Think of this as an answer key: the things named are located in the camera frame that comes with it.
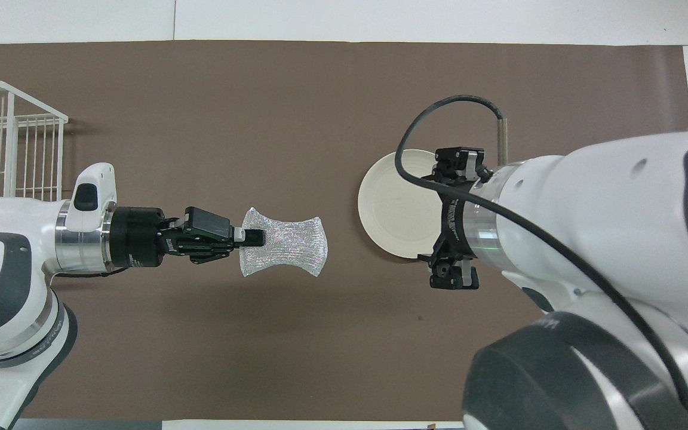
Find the cream round plate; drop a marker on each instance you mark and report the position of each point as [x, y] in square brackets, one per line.
[392, 203]

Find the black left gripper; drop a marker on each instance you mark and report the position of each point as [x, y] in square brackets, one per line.
[138, 236]

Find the brown table mat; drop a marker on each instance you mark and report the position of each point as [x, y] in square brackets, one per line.
[260, 119]

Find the silver glitter sponge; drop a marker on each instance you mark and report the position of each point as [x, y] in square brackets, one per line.
[293, 242]

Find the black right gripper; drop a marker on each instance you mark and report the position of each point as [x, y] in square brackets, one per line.
[454, 221]

